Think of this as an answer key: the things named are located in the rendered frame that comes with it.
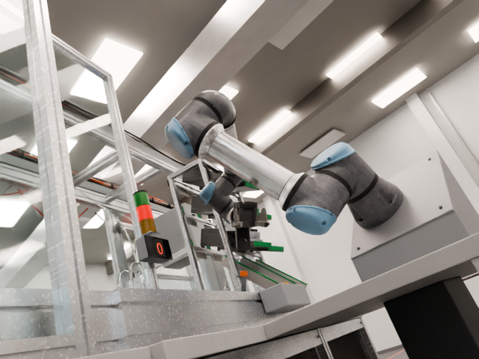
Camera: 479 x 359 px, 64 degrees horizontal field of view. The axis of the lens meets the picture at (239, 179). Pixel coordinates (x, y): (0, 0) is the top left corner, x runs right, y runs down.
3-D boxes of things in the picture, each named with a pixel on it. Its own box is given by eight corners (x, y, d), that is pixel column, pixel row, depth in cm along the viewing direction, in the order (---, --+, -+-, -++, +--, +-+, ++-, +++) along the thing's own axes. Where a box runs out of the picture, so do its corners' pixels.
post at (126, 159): (169, 330, 114) (112, 80, 156) (162, 330, 112) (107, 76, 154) (161, 333, 115) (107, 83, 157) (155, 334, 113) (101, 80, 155)
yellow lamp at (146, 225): (160, 233, 126) (157, 219, 129) (150, 230, 122) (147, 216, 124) (148, 238, 128) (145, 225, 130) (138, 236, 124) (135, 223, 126)
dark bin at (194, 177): (247, 182, 174) (247, 167, 175) (229, 177, 163) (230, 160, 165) (200, 186, 190) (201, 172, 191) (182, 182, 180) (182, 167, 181)
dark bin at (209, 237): (271, 248, 160) (271, 230, 162) (254, 246, 150) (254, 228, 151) (219, 246, 177) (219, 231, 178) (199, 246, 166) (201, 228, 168)
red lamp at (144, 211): (157, 219, 129) (153, 206, 131) (147, 216, 124) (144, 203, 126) (145, 225, 130) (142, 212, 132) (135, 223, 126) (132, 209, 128)
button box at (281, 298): (311, 303, 117) (304, 283, 120) (289, 305, 99) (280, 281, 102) (291, 311, 119) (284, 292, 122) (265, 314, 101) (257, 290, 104)
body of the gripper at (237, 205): (235, 202, 124) (229, 202, 136) (236, 229, 124) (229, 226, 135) (259, 202, 126) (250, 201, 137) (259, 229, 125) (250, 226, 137)
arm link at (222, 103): (210, 69, 117) (232, 164, 158) (187, 91, 113) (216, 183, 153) (241, 81, 113) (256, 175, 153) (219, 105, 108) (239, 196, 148)
